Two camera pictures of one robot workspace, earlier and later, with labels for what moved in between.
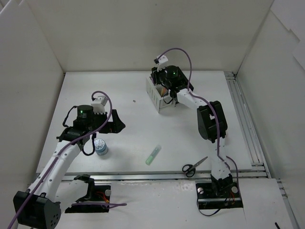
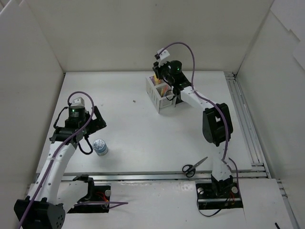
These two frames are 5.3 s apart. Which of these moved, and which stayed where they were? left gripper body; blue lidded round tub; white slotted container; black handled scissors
Moved: left gripper body
Stayed: black handled scissors; blue lidded round tub; white slotted container
